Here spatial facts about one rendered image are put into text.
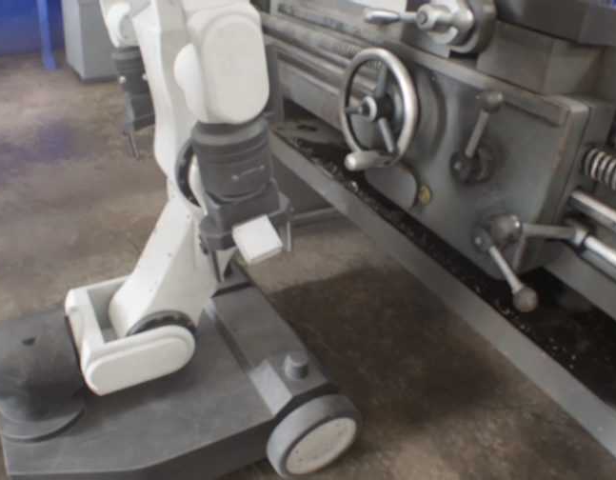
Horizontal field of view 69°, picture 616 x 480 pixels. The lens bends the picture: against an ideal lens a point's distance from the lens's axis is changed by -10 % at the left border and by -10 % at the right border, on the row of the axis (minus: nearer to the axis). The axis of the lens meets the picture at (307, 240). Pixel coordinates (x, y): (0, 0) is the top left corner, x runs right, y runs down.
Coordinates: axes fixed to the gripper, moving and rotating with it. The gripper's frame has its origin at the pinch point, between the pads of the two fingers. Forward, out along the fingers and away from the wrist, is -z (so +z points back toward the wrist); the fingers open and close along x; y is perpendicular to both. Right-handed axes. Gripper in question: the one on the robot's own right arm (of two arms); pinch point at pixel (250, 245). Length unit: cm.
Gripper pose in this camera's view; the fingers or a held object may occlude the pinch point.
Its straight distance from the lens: 66.2
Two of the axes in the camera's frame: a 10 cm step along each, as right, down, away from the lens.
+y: -5.2, -5.0, 6.9
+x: 8.5, -3.8, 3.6
